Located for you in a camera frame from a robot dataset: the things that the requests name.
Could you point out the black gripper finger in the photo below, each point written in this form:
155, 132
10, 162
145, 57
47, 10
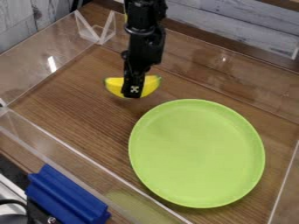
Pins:
133, 86

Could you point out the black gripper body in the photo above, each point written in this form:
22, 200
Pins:
145, 15

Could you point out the yellow toy banana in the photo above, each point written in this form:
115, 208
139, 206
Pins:
114, 84

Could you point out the green plate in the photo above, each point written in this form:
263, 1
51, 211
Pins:
197, 153

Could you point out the blue plastic clamp block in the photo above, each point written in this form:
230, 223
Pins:
67, 201

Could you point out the clear acrylic triangular bracket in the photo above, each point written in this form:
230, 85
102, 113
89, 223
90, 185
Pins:
95, 33

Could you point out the clear acrylic enclosure wall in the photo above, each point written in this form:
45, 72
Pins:
34, 147

